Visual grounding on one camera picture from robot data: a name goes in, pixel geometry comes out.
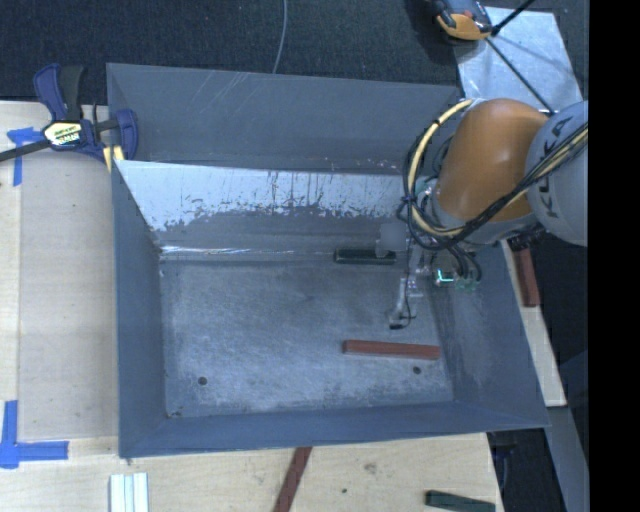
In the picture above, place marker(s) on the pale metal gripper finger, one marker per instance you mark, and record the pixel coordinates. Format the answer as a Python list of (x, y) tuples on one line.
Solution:
[(401, 304), (392, 237)]

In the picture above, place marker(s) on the dark green flat block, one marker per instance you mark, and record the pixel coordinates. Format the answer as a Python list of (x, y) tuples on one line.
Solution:
[(357, 256)]

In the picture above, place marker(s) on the red-brown flat block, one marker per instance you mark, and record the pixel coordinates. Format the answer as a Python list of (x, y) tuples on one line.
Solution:
[(527, 277), (390, 349), (292, 480)]

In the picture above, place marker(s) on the grey metal bin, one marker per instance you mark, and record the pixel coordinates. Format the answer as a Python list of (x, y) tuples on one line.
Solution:
[(280, 320)]

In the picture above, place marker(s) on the pale wood board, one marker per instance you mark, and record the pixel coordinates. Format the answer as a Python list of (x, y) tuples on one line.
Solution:
[(65, 300)]

